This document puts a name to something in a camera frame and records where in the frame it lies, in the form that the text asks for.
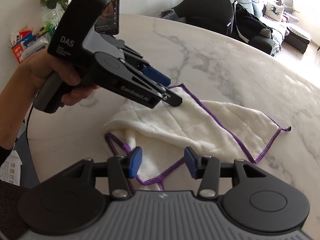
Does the white towel purple trim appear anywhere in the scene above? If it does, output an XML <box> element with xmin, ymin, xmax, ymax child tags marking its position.
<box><xmin>103</xmin><ymin>84</ymin><xmax>290</xmax><ymax>191</ymax></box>

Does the person's left forearm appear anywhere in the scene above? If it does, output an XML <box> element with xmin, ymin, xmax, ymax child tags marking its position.
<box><xmin>1</xmin><ymin>64</ymin><xmax>37</xmax><ymax>150</ymax></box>

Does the person's left hand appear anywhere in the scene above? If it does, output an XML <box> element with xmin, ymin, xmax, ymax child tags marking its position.
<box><xmin>18</xmin><ymin>47</ymin><xmax>101</xmax><ymax>107</ymax></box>

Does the black smartphone on stand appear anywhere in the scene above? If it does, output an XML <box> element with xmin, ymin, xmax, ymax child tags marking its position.
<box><xmin>94</xmin><ymin>0</ymin><xmax>120</xmax><ymax>36</ymax></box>

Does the red white blue packet box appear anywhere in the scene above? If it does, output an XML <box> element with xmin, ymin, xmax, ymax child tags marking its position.
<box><xmin>10</xmin><ymin>25</ymin><xmax>50</xmax><ymax>64</ymax></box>

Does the black chair with jacket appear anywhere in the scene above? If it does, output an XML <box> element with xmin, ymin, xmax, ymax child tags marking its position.
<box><xmin>172</xmin><ymin>0</ymin><xmax>235</xmax><ymax>36</ymax></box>

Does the dark grey sofa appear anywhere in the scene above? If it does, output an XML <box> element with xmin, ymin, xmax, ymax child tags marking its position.
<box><xmin>230</xmin><ymin>0</ymin><xmax>287</xmax><ymax>56</ymax></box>

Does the deer print cushion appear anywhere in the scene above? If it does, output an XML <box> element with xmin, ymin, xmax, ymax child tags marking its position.
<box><xmin>264</xmin><ymin>3</ymin><xmax>284</xmax><ymax>22</ymax></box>

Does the dark ottoman with checked cover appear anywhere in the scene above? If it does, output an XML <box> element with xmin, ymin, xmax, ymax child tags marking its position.
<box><xmin>284</xmin><ymin>23</ymin><xmax>311</xmax><ymax>54</ymax></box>

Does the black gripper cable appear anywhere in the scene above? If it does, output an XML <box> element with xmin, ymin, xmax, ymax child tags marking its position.
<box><xmin>24</xmin><ymin>106</ymin><xmax>34</xmax><ymax>145</ymax></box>

